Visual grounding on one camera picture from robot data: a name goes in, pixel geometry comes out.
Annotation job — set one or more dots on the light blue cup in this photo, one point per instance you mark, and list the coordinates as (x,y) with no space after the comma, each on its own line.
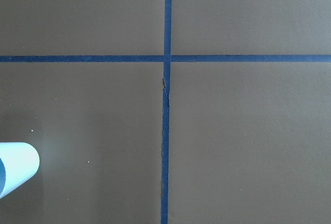
(19,162)

